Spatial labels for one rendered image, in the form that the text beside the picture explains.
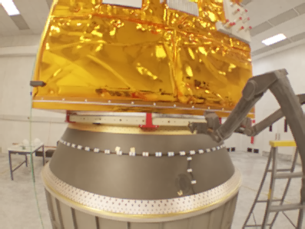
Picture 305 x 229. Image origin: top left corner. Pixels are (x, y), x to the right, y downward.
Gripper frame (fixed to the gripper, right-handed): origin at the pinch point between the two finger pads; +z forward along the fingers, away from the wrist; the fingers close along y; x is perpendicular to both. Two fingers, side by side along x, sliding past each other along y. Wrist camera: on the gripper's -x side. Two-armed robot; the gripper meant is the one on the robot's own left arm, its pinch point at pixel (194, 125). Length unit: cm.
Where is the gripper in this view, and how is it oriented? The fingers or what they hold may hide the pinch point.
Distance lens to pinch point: 103.8
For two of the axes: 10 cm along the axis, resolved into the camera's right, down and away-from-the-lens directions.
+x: -1.0, 9.9, 1.2
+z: -3.8, -1.4, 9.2
